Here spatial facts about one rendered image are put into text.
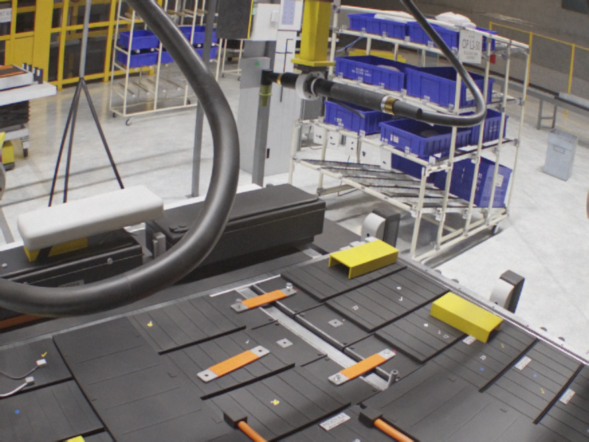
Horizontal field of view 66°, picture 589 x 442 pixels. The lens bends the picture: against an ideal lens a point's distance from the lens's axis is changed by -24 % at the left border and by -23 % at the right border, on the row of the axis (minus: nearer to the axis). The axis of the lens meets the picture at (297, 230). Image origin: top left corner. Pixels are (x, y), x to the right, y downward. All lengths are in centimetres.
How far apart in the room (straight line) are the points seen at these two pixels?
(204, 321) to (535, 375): 68
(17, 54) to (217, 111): 983
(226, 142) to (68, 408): 51
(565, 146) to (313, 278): 600
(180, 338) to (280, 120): 396
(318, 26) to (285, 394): 90
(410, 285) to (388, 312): 13
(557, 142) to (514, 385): 614
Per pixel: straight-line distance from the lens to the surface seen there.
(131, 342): 101
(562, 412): 102
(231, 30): 348
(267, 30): 364
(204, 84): 65
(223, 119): 62
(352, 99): 135
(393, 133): 352
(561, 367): 114
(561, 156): 708
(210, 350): 101
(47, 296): 51
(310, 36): 142
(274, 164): 498
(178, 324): 107
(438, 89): 345
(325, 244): 173
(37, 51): 1046
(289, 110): 492
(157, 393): 89
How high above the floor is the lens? 160
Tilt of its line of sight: 24 degrees down
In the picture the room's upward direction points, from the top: 5 degrees clockwise
